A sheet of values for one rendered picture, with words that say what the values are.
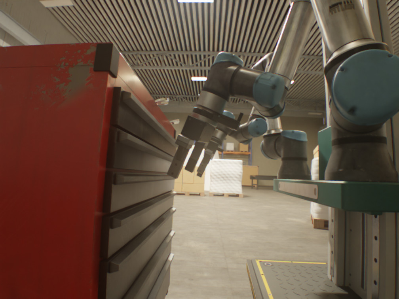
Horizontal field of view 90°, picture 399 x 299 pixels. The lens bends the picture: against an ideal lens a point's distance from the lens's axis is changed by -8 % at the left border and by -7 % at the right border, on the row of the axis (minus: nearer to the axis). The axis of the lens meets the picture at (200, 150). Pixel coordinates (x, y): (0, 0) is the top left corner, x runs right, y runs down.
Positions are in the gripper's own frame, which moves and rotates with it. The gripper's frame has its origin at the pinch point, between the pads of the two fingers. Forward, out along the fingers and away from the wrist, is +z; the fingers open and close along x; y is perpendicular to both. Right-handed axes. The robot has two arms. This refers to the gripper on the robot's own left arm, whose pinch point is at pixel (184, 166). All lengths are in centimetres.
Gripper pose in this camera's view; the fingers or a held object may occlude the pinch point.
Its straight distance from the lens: 58.7
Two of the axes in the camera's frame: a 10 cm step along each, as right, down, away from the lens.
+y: -8.8, -4.1, 2.2
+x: -2.5, 0.1, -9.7
